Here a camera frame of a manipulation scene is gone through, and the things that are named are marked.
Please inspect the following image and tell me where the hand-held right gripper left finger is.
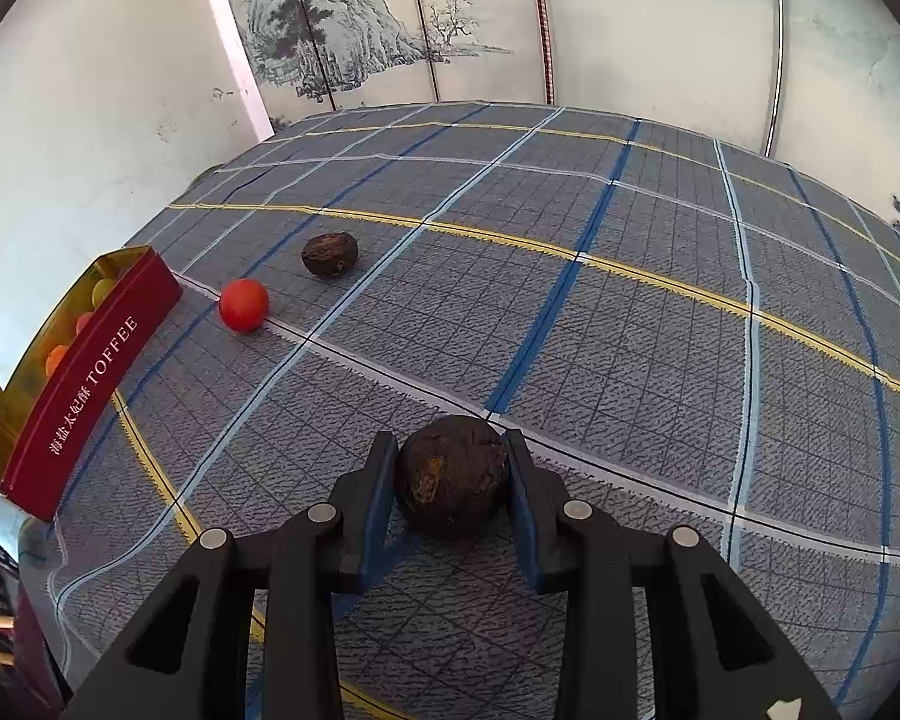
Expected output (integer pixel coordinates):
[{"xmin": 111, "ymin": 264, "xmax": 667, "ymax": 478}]
[{"xmin": 60, "ymin": 431, "xmax": 402, "ymax": 720}]

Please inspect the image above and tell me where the grey plaid tablecloth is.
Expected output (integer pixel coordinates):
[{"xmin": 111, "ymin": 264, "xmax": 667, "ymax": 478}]
[{"xmin": 41, "ymin": 101, "xmax": 900, "ymax": 720}]

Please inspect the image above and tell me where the dark purple passion fruit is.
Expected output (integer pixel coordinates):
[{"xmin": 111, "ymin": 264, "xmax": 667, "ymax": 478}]
[
  {"xmin": 395, "ymin": 415, "xmax": 511, "ymax": 541},
  {"xmin": 301, "ymin": 232, "xmax": 359, "ymax": 280}
]

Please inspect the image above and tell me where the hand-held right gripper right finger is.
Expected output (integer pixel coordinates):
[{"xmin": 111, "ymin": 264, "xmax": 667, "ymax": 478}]
[{"xmin": 502, "ymin": 429, "xmax": 841, "ymax": 720}]

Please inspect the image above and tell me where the painted landscape folding screen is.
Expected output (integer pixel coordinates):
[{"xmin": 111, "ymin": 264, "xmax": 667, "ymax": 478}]
[{"xmin": 214, "ymin": 0, "xmax": 900, "ymax": 241}]

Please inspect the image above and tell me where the red tin box gold inside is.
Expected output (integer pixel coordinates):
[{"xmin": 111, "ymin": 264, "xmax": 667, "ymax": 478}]
[{"xmin": 0, "ymin": 245, "xmax": 183, "ymax": 524}]

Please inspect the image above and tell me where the orange-red tomato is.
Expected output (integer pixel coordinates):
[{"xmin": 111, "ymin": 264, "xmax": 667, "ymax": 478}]
[{"xmin": 219, "ymin": 278, "xmax": 269, "ymax": 333}]

